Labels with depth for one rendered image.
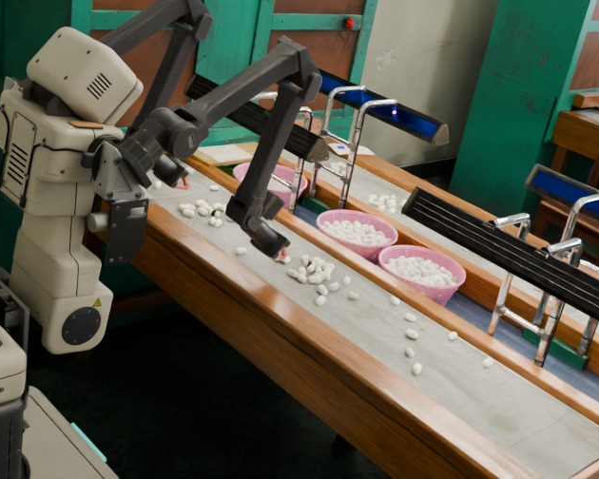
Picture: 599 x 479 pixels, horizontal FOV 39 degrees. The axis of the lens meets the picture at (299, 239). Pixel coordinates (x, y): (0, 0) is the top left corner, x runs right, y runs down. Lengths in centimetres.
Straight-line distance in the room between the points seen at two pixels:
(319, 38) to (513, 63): 194
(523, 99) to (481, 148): 41
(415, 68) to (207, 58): 240
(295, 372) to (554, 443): 64
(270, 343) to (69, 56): 86
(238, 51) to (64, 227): 137
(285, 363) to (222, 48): 135
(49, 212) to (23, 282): 27
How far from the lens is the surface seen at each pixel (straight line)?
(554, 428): 209
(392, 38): 503
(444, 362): 219
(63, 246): 202
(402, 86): 524
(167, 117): 185
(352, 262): 252
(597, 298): 194
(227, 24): 311
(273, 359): 222
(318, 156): 242
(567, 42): 497
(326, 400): 210
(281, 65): 197
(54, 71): 191
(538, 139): 507
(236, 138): 328
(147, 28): 226
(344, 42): 353
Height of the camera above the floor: 184
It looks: 24 degrees down
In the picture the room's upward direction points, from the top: 11 degrees clockwise
